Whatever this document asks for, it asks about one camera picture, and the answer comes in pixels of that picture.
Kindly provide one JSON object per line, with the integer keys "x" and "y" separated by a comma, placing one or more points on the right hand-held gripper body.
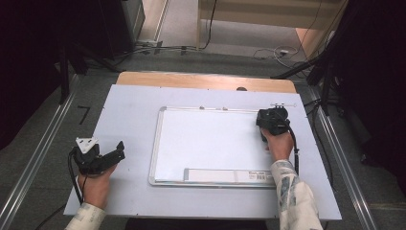
{"x": 274, "y": 119}

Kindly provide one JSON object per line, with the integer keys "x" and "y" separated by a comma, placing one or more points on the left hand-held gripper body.
{"x": 87, "y": 159}

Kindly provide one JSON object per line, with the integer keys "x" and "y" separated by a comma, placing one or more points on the person's right hand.
{"x": 281, "y": 145}

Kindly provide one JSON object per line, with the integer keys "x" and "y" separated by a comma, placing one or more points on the person's left hand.
{"x": 97, "y": 188}

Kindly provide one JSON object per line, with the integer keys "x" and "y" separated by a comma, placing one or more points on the black metal stand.
{"x": 65, "y": 76}
{"x": 325, "y": 86}

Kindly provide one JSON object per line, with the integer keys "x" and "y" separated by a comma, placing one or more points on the white framed whiteboard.
{"x": 207, "y": 143}

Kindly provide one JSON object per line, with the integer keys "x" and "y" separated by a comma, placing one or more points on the white paper label strip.
{"x": 217, "y": 175}

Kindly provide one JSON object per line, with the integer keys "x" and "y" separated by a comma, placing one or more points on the wooden table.
{"x": 191, "y": 80}

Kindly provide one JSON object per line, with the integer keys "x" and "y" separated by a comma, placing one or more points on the grey power strip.
{"x": 150, "y": 43}

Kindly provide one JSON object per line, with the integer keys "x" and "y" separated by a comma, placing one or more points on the beige wooden furniture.
{"x": 255, "y": 12}

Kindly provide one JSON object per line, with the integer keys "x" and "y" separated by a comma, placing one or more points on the dark cabinet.
{"x": 118, "y": 25}

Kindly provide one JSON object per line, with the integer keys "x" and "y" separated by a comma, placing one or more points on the aluminium floor rail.
{"x": 32, "y": 166}
{"x": 348, "y": 179}

